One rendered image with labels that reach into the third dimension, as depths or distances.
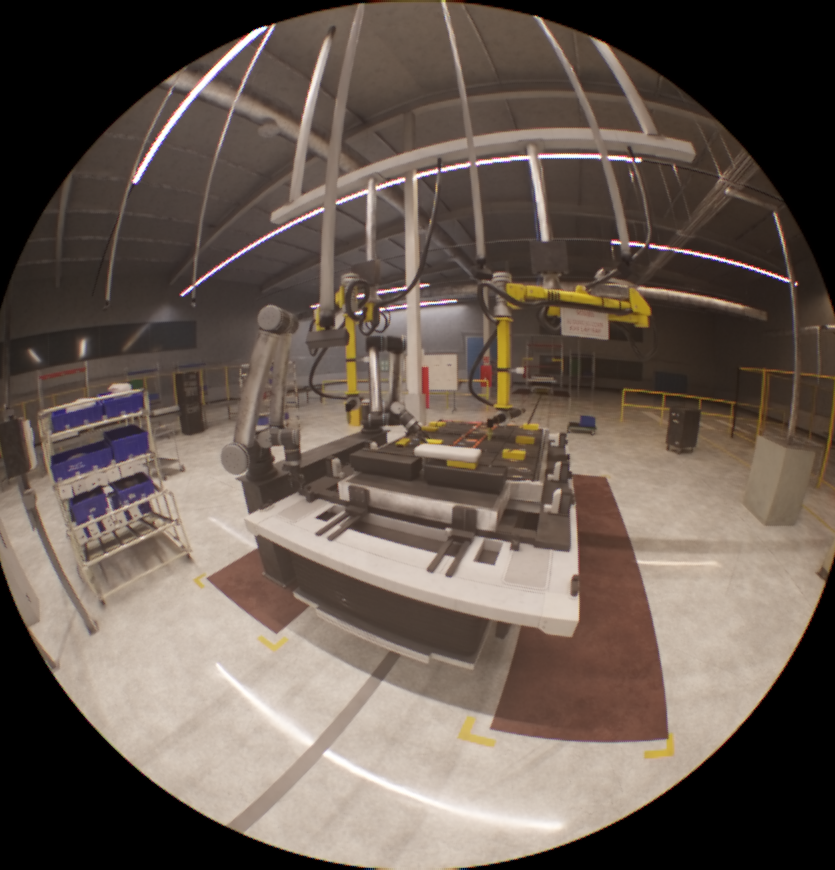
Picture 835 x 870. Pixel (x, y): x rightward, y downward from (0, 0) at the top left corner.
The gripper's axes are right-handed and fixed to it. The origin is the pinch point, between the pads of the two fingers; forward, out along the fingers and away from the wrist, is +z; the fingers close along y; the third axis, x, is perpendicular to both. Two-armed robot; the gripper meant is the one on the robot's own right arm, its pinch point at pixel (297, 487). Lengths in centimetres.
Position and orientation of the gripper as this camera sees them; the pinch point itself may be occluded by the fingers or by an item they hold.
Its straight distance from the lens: 201.2
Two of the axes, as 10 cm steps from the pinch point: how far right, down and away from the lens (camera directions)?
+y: -9.1, -0.8, 4.2
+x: -4.2, 2.2, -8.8
